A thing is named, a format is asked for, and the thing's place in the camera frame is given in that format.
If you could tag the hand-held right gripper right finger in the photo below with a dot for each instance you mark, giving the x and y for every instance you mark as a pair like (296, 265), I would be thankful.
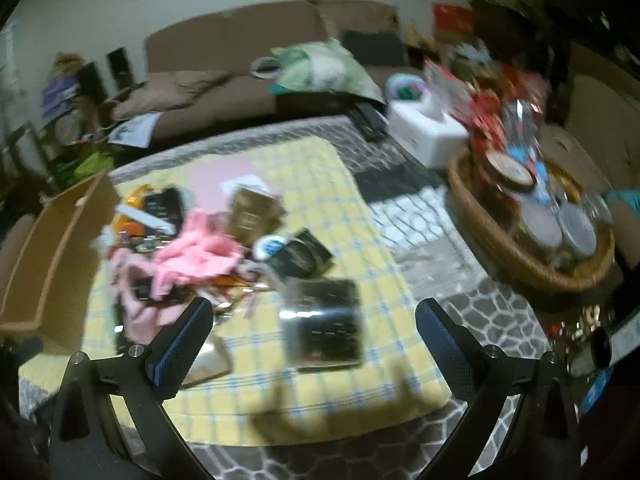
(442, 355)

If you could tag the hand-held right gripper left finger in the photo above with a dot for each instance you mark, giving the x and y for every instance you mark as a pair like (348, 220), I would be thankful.
(182, 345)

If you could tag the brown cardboard box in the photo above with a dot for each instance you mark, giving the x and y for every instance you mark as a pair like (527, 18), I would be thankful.
(55, 260)

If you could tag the pale pink fluffy cloth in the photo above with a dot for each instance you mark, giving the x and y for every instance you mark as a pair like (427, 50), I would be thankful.
(135, 310)

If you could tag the pink rose cloth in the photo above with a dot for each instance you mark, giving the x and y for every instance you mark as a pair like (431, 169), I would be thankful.
(195, 255)

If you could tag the wicker basket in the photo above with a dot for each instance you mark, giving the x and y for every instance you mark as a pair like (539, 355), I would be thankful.
(500, 255)

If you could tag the glossy black box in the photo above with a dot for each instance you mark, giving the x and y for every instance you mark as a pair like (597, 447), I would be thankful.
(322, 330)

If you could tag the orange card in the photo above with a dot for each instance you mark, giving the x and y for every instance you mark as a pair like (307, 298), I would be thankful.
(127, 230)

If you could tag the white cream tube blue label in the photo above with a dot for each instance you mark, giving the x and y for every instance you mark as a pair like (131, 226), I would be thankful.
(270, 249)

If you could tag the white nail file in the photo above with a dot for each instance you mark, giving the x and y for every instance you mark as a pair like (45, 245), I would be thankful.
(145, 219)

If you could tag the black booklet gold print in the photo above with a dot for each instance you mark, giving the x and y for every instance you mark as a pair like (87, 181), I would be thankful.
(162, 200)

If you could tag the black pouch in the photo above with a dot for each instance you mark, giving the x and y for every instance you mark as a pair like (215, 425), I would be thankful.
(300, 257)

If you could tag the purple lid jar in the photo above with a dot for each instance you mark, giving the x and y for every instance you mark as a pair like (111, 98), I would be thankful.
(540, 225)

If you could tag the pink box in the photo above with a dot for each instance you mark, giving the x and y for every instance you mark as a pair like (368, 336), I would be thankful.
(210, 180)

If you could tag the grey lid jar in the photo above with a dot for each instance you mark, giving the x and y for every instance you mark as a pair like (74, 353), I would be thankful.
(577, 232)

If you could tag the brown lid round tin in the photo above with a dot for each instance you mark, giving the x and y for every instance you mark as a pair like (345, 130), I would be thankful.
(507, 167)

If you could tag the yellow checked cloth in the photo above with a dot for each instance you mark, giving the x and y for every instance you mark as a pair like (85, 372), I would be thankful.
(320, 185)

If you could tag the white tissue box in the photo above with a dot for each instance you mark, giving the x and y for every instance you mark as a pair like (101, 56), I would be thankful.
(425, 135)

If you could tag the white papers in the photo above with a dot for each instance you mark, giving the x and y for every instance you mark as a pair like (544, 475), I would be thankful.
(132, 130)

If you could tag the brown pillow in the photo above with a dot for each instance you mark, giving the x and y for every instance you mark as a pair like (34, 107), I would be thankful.
(170, 92)

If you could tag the pile of red snack packets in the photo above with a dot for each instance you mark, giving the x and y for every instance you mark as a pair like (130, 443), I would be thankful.
(500, 105)

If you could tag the cluttered shelf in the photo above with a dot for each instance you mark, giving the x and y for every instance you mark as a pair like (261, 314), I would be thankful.
(70, 105)

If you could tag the round purple green toy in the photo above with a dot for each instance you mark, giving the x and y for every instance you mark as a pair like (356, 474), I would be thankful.
(407, 85)

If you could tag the black speaker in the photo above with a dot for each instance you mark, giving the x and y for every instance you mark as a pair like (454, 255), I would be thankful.
(118, 67)

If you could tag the beige armchair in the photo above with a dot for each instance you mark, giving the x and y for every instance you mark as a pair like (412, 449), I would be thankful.
(600, 110)

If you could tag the green and white plastic bag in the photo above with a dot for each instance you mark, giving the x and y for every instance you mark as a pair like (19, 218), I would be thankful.
(320, 67)

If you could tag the brown sofa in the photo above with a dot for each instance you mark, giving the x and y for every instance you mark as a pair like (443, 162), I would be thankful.
(225, 35)

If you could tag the red packet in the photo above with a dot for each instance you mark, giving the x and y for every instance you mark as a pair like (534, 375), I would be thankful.
(452, 19)

